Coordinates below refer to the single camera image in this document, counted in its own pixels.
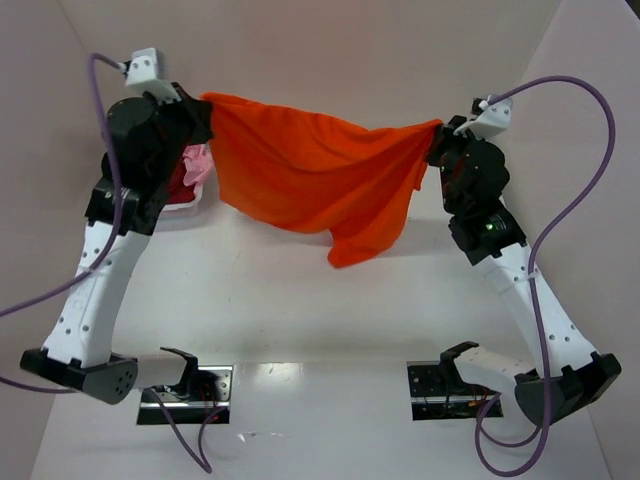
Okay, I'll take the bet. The dark red t shirt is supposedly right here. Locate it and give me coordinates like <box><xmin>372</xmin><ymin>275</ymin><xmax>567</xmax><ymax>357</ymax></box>
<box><xmin>168</xmin><ymin>159</ymin><xmax>195</xmax><ymax>204</ymax></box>

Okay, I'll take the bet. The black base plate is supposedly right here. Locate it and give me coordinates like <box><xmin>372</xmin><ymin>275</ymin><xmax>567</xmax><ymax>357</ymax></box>
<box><xmin>407</xmin><ymin>361</ymin><xmax>495</xmax><ymax>421</ymax></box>
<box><xmin>136</xmin><ymin>365</ymin><xmax>234</xmax><ymax>426</ymax></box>

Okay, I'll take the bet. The pink t shirt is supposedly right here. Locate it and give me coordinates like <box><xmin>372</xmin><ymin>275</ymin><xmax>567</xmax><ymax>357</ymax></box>
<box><xmin>182</xmin><ymin>144</ymin><xmax>214</xmax><ymax>186</ymax></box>

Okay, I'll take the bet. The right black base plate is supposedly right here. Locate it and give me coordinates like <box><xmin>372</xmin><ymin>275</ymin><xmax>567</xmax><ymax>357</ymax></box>
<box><xmin>407</xmin><ymin>361</ymin><xmax>495</xmax><ymax>421</ymax></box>

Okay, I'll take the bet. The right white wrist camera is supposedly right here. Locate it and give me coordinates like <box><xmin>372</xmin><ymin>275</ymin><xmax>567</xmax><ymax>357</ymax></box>
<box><xmin>453</xmin><ymin>95</ymin><xmax>513</xmax><ymax>140</ymax></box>

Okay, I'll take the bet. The orange t shirt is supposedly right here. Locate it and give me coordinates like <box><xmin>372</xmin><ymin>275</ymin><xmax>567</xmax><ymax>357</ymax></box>
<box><xmin>201</xmin><ymin>92</ymin><xmax>443</xmax><ymax>268</ymax></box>

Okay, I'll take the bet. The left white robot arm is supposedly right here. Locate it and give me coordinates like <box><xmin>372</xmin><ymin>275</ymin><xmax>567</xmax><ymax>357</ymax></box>
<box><xmin>20</xmin><ymin>83</ymin><xmax>213</xmax><ymax>405</ymax></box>

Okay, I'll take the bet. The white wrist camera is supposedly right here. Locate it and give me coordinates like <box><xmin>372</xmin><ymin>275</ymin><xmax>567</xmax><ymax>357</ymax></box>
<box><xmin>453</xmin><ymin>95</ymin><xmax>513</xmax><ymax>140</ymax></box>
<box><xmin>125</xmin><ymin>47</ymin><xmax>166</xmax><ymax>90</ymax></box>

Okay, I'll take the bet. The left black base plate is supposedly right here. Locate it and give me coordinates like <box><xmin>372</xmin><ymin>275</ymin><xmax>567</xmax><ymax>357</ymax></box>
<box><xmin>136</xmin><ymin>365</ymin><xmax>234</xmax><ymax>426</ymax></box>

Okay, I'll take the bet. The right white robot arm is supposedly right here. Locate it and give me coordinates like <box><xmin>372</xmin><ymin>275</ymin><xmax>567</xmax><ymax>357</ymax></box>
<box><xmin>426</xmin><ymin>115</ymin><xmax>621</xmax><ymax>427</ymax></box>

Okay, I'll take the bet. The white plastic basket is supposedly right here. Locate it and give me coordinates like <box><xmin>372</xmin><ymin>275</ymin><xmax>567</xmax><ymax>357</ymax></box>
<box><xmin>159</xmin><ymin>184</ymin><xmax>203</xmax><ymax>220</ymax></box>

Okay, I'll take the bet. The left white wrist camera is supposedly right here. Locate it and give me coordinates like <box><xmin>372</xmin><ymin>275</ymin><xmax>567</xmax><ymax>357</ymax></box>
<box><xmin>125</xmin><ymin>47</ymin><xmax>166</xmax><ymax>90</ymax></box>

